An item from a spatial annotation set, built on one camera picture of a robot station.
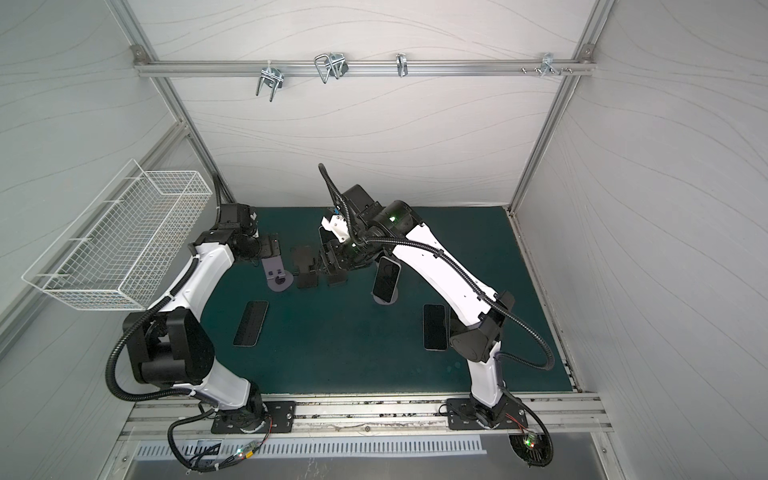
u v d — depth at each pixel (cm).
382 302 91
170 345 44
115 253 68
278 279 96
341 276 101
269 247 79
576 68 78
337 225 64
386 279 104
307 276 101
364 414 75
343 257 59
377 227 48
